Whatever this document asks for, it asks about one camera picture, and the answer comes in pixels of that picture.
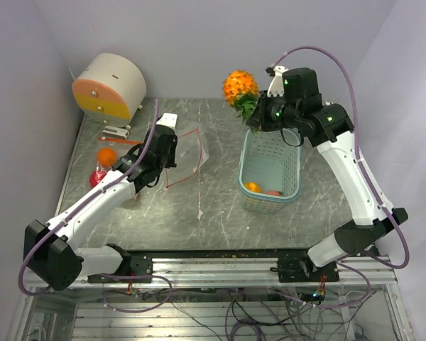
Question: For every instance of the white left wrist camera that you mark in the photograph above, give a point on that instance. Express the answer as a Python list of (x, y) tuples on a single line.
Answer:
[(169, 120)]

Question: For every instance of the white cylindrical drawer box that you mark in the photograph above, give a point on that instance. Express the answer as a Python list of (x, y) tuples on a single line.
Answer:
[(110, 90)]

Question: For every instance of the toy orange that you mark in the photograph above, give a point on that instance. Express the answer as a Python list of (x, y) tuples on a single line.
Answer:
[(106, 157)]

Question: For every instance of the red toy apple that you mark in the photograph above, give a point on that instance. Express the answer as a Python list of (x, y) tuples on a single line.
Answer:
[(96, 177)]

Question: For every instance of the pink toy fruit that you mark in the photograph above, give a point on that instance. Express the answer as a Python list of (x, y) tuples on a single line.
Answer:
[(274, 193)]

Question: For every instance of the toy pineapple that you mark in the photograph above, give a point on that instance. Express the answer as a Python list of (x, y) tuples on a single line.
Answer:
[(240, 91)]

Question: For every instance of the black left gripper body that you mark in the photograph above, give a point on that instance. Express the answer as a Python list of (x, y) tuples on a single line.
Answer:
[(167, 160)]

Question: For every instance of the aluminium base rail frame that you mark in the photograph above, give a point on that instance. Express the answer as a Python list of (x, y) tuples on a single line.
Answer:
[(260, 272)]

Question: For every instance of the small yellow toy fruit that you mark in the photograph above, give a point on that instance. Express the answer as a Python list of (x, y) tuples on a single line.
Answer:
[(253, 187)]

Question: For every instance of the small white metal bracket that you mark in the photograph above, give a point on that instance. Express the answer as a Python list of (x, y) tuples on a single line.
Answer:
[(116, 132)]

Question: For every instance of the clear orange zip top bag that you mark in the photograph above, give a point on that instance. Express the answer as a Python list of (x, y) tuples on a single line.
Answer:
[(119, 145)]

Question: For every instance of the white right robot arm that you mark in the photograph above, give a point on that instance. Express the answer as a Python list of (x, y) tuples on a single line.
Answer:
[(373, 215)]

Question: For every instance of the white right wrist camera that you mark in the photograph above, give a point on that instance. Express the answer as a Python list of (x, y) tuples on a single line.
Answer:
[(276, 87)]

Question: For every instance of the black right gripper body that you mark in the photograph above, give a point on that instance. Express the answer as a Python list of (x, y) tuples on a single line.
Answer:
[(277, 113)]

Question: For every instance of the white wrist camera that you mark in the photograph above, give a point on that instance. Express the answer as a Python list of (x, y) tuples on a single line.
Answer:
[(169, 120), (276, 87)]

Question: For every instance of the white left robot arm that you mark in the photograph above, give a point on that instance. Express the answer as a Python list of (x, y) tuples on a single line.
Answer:
[(52, 250)]

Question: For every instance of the light blue plastic basket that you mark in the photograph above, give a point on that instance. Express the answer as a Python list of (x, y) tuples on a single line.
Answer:
[(272, 160)]

